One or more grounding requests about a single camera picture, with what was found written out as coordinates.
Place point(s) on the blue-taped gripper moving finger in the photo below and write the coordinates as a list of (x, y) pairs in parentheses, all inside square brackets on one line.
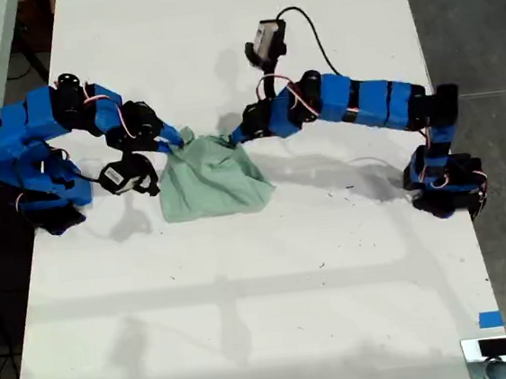
[(244, 140), (164, 145)]

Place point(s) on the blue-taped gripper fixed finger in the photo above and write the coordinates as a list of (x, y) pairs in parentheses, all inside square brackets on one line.
[(170, 132), (239, 134)]

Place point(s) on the pale green T-shirt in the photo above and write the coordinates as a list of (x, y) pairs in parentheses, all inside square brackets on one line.
[(211, 180)]

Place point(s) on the blue and black robot arm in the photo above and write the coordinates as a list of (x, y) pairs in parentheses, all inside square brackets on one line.
[(370, 100), (37, 115)]

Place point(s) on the short blue tape piece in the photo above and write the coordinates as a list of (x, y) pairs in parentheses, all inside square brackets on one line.
[(490, 319)]

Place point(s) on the small black box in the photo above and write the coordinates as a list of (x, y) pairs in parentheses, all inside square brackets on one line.
[(500, 346)]

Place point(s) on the black camera stalk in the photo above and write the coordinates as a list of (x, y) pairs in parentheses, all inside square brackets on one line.
[(148, 175), (270, 79)]

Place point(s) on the black camera box white label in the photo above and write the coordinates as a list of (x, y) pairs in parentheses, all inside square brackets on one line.
[(118, 176)]

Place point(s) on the black camera box grey face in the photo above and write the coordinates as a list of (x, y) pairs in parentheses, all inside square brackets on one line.
[(266, 38)]

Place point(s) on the metal table bracket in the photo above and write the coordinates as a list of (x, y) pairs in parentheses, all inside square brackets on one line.
[(469, 352)]

